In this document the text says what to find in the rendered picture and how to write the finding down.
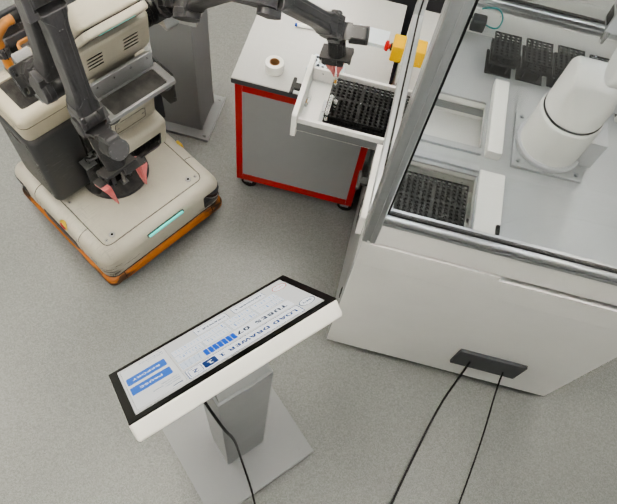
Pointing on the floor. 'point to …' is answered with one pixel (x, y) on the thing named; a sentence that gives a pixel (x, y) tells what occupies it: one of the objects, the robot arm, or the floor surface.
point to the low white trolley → (315, 146)
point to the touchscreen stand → (238, 487)
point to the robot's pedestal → (188, 77)
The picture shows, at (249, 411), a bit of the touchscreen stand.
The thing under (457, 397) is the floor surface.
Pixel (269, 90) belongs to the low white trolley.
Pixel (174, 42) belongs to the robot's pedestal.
